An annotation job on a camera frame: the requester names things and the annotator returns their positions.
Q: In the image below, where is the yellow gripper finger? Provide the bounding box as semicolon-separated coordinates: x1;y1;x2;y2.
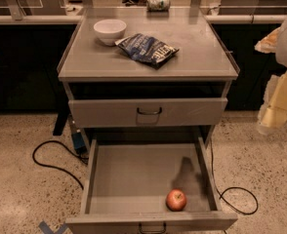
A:
257;71;287;135

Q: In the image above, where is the red apple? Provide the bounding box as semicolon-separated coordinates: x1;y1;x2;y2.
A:
166;189;186;212

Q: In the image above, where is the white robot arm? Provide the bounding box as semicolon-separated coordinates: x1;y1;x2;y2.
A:
255;18;287;135

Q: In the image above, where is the closed top drawer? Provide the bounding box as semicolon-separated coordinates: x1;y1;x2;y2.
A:
69;98;227;128

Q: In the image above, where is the grey drawer cabinet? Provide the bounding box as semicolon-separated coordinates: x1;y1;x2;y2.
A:
59;7;238;139

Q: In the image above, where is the open middle drawer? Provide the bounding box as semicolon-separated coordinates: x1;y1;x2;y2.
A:
66;137;237;234

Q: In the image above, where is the long dark counter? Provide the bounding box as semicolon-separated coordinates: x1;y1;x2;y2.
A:
0;23;286;112

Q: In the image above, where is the blue chip bag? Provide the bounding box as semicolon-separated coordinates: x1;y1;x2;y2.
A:
115;33;178;69

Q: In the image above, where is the crumpled white green can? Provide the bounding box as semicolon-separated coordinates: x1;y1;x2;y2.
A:
146;0;171;12

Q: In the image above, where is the white ceramic bowl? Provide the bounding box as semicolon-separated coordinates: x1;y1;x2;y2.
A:
94;19;127;46

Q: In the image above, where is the blue power box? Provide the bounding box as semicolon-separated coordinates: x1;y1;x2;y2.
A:
71;132;86;154

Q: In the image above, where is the blue tape cross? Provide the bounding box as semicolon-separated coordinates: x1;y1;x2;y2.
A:
38;220;68;234

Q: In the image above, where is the black floor cable right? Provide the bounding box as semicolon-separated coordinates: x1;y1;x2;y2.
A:
209;139;259;216

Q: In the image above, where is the black floor cable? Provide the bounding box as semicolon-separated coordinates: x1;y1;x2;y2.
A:
209;139;259;216
31;139;89;191

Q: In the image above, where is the black top drawer handle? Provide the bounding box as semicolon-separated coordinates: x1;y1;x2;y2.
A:
137;107;163;115

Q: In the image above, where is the black drawer handle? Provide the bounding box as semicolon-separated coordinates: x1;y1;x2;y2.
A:
138;223;167;234
137;107;163;115

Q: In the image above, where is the black middle drawer handle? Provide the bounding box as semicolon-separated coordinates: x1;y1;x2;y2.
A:
138;223;167;234

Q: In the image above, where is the black floor cable left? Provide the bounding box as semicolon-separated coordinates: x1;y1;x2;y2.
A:
31;139;89;191

